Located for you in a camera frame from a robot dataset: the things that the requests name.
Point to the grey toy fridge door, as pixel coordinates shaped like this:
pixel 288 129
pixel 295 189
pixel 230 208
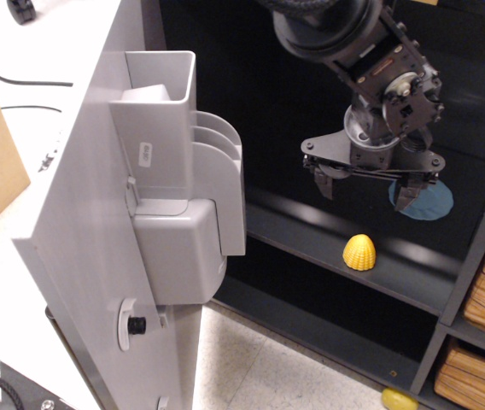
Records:
pixel 133 236

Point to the yellow toy corn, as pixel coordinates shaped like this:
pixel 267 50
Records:
pixel 360 253

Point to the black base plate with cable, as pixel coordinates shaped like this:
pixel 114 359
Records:
pixel 19 392

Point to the lower wicker basket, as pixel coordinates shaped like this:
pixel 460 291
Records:
pixel 461 376

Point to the blue round felt piece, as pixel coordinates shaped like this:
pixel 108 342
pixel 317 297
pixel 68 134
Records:
pixel 432 203

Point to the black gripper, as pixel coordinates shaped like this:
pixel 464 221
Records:
pixel 385 134

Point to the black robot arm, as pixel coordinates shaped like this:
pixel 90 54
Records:
pixel 301 25

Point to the black caster wheel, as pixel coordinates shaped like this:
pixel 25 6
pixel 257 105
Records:
pixel 22 11

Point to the dark grey fridge cabinet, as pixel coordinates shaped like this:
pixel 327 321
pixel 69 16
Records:
pixel 392 323

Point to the yellow toy under fridge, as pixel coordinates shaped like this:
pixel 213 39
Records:
pixel 392 399

